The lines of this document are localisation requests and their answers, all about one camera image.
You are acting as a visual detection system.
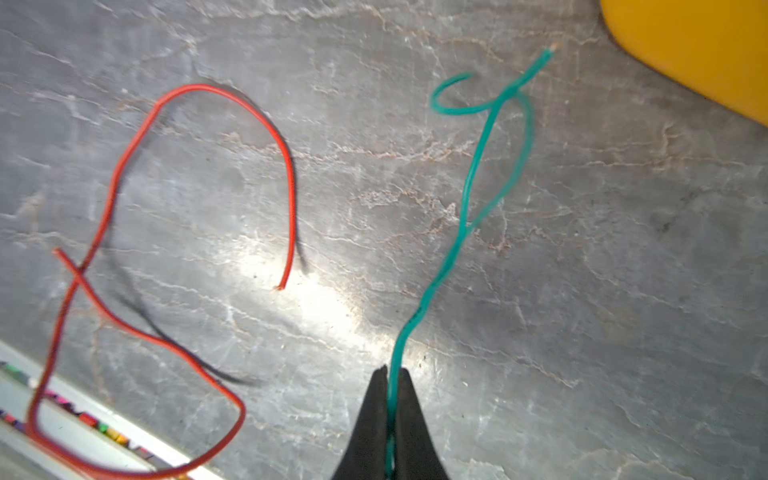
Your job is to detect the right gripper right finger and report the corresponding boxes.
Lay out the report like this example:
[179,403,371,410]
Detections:
[394,368,449,480]

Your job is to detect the yellow plastic bin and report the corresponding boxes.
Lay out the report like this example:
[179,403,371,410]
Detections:
[600,0,767,125]

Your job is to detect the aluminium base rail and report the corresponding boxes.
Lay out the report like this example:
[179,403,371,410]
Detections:
[1,342,189,479]

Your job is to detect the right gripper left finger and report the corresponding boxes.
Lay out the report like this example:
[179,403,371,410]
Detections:
[332,366,388,480]

